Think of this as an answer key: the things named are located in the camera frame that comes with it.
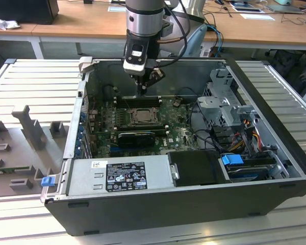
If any hard disk in blue carrier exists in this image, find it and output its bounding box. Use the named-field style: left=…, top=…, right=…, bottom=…
left=220, top=153, right=271, bottom=183

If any green motherboard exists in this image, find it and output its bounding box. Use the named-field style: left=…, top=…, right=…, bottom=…
left=88, top=98, right=207, bottom=159

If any dark tablet with white border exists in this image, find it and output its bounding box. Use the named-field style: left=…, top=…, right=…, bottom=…
left=231, top=1, right=265, bottom=13

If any blue cable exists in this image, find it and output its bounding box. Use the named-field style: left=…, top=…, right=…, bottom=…
left=206, top=24, right=224, bottom=58

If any pale blue teach pendant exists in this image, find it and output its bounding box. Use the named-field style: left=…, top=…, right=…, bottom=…
left=186, top=24, right=208, bottom=57

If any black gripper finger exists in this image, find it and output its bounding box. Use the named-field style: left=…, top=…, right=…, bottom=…
left=143, top=67, right=167, bottom=90
left=132, top=73, right=148, bottom=97

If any square silver CPU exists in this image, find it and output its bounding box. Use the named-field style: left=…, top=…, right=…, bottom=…
left=136, top=110, right=155, bottom=121

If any crumpled white paper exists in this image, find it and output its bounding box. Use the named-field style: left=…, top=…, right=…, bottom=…
left=0, top=14, right=21, bottom=31

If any CPU socket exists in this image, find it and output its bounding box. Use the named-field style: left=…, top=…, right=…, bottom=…
left=129, top=107, right=162, bottom=126

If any black bag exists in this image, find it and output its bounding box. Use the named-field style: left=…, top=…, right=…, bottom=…
left=265, top=50, right=306, bottom=96

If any black RAM slot bank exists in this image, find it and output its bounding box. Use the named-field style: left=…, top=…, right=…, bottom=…
left=114, top=122, right=169, bottom=134
left=116, top=95, right=163, bottom=108

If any black graphics card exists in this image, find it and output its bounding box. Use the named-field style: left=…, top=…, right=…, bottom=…
left=117, top=131, right=155, bottom=148

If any metal CPU socket cover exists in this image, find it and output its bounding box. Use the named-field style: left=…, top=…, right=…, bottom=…
left=130, top=108, right=159, bottom=125

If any grey laptop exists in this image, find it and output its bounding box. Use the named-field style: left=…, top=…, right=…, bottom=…
left=266, top=0, right=304, bottom=14

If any black box on desk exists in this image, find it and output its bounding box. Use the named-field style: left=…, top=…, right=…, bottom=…
left=0, top=0, right=60, bottom=25

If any red and yellow wire bundle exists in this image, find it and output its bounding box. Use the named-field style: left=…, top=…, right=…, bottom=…
left=229, top=126, right=262, bottom=153

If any grey parts rack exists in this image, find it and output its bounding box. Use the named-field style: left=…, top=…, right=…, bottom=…
left=0, top=104, right=69, bottom=197

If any silver metal drive cage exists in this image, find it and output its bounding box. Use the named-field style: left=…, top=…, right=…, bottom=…
left=196, top=68, right=256, bottom=128

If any black open PC case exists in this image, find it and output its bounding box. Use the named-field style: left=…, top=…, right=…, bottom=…
left=40, top=57, right=306, bottom=237

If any silver power supply unit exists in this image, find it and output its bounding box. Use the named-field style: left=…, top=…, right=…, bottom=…
left=66, top=155, right=175, bottom=196

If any white paper with blue edge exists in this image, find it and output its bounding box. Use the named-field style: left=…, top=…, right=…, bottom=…
left=239, top=12, right=276, bottom=21

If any white paper sheet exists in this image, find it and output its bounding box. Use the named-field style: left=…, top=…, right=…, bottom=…
left=108, top=5, right=127, bottom=13

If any green RAM stick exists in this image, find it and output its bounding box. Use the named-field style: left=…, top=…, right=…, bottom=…
left=0, top=166, right=31, bottom=175

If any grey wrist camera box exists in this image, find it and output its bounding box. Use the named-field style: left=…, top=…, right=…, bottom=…
left=161, top=21, right=174, bottom=38

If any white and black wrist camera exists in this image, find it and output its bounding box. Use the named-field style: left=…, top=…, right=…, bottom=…
left=122, top=43, right=147, bottom=77

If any wooden desk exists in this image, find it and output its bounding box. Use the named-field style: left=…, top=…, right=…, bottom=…
left=0, top=0, right=306, bottom=52

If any grey case release handle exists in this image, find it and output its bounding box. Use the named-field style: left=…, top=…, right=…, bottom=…
left=78, top=57, right=93, bottom=75

